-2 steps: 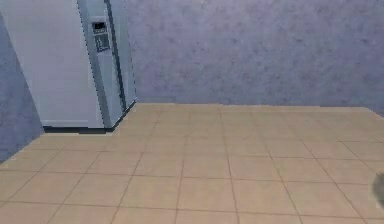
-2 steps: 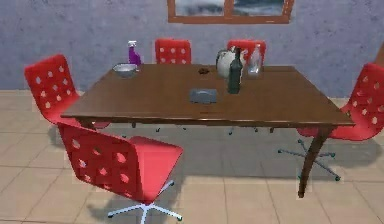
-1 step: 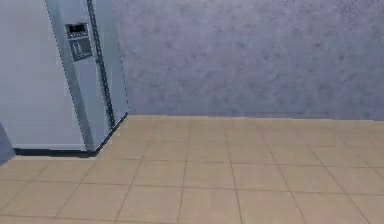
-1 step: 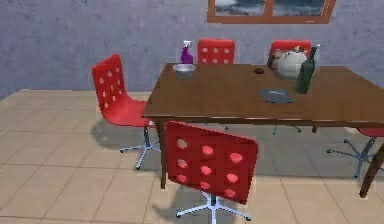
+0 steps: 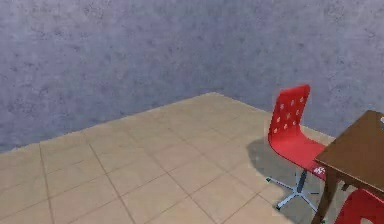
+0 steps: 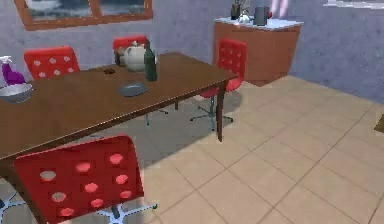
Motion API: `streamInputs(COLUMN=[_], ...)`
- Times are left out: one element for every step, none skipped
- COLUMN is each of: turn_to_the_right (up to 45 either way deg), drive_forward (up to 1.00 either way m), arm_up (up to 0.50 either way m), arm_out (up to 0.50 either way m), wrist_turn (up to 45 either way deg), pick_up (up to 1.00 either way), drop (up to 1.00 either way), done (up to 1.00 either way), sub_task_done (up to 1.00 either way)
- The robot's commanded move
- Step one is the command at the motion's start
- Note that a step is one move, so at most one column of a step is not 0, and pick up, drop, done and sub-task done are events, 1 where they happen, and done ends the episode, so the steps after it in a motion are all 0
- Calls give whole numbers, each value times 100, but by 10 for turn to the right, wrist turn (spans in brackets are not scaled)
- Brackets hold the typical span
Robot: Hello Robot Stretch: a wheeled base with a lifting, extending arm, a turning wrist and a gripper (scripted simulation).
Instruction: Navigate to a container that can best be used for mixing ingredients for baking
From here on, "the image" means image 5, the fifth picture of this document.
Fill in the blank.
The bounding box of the red swivel chair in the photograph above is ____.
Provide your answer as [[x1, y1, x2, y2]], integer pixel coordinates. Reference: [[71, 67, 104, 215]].
[[265, 84, 328, 213], [334, 188, 384, 224]]

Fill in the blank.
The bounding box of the brown wooden table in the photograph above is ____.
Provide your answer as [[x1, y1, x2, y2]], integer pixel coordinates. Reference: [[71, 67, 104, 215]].
[[310, 110, 384, 224]]

